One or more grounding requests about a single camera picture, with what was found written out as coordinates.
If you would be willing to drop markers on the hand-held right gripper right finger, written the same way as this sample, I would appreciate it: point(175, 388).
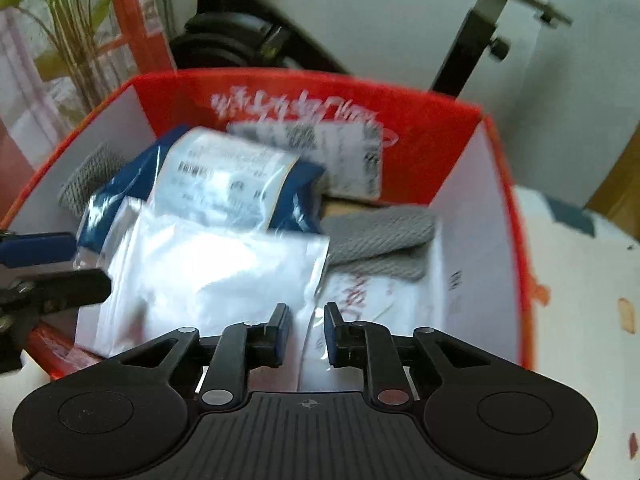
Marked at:
point(334, 335)

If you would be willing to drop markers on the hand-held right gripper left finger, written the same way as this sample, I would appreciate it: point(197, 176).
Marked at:
point(280, 335)

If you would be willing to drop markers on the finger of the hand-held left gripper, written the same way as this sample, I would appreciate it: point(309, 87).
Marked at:
point(35, 250)
point(65, 292)

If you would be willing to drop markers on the white face mask packet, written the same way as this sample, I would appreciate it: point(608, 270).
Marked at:
point(200, 280)

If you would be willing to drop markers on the grey knitted cloth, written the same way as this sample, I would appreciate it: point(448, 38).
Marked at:
point(87, 180)
point(380, 240)

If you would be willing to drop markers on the blue packet with white label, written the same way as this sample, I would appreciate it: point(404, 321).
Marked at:
point(225, 180)

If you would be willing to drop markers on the red strawberry print box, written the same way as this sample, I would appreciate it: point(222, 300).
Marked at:
point(430, 150)

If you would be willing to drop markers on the white bag with red print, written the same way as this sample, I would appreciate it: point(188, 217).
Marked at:
point(380, 305)

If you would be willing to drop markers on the white shipping label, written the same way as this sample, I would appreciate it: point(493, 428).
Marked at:
point(345, 155)

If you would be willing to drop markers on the tall green leafy plant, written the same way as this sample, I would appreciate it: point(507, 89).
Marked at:
point(75, 35)

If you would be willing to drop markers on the black exercise bike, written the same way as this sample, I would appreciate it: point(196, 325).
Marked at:
point(225, 30)

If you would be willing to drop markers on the wooden door frame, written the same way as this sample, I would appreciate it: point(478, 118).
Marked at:
point(620, 190)

